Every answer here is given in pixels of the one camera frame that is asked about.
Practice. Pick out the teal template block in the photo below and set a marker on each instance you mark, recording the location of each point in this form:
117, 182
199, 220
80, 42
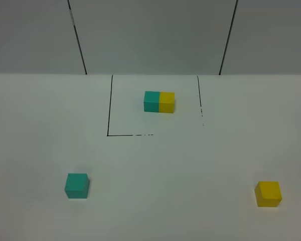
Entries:
151, 101

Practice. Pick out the yellow template block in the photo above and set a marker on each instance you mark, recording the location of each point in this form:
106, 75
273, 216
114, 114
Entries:
167, 102

